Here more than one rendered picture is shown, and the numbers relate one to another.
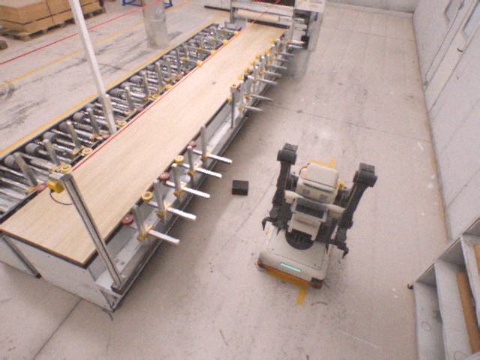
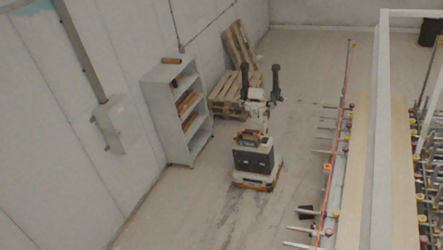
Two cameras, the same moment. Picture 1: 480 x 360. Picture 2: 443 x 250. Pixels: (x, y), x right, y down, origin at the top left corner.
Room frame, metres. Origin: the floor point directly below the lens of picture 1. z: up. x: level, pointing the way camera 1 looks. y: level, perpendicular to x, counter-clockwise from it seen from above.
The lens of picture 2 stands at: (5.16, -0.44, 3.40)
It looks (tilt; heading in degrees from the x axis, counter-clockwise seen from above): 41 degrees down; 183
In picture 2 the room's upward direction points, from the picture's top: 6 degrees counter-clockwise
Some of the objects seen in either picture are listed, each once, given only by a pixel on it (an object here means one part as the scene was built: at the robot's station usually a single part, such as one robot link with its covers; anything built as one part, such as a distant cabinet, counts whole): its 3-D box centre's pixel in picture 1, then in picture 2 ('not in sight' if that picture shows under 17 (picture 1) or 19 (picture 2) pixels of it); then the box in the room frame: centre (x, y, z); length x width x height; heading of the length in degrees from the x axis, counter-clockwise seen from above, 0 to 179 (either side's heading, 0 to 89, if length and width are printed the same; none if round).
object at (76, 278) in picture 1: (207, 116); not in sight; (3.45, 0.51, 0.44); 5.10 x 0.69 x 0.87; 162
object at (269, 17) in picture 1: (268, 17); not in sight; (5.99, -0.33, 1.05); 1.43 x 0.12 x 0.12; 72
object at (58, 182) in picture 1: (93, 237); (348, 73); (0.92, 0.80, 1.20); 0.15 x 0.12 x 1.00; 162
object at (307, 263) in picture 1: (297, 244); (258, 168); (1.67, -0.62, 0.16); 0.67 x 0.64 x 0.25; 161
